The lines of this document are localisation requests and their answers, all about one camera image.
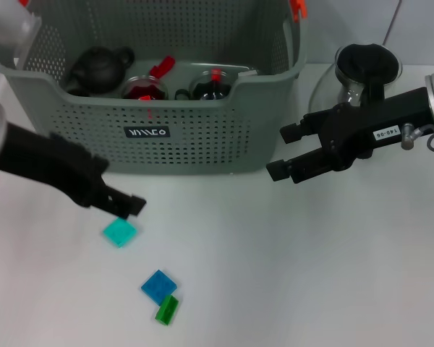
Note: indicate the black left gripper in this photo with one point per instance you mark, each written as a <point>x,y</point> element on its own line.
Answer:
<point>50,162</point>

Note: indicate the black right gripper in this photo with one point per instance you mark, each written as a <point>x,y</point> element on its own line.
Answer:
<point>365,123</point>

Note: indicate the teal toy brick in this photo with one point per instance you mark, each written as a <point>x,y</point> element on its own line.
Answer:
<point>120,232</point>

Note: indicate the blue toy brick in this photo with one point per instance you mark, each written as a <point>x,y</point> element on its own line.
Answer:
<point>159,285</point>

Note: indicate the glass teacup black holder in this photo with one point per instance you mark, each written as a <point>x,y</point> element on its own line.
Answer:
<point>209,88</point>
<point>144,86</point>

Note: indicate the bright red toy brick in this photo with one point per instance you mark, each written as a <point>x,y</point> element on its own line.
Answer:
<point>144,97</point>

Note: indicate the red stepped toy brick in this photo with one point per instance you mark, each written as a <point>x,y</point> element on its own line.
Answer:
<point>215,75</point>

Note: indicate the green toy brick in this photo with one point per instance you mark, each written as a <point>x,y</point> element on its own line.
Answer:
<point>167,310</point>

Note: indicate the dark red toy brick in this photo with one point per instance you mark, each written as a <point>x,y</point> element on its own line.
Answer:
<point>162,67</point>

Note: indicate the grey perforated storage bin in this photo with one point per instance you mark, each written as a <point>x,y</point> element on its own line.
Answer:
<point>202,144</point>

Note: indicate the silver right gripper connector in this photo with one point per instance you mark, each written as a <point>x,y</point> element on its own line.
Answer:
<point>408,136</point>

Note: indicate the dark clay teapot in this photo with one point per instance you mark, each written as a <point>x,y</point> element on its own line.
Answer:
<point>97,68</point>

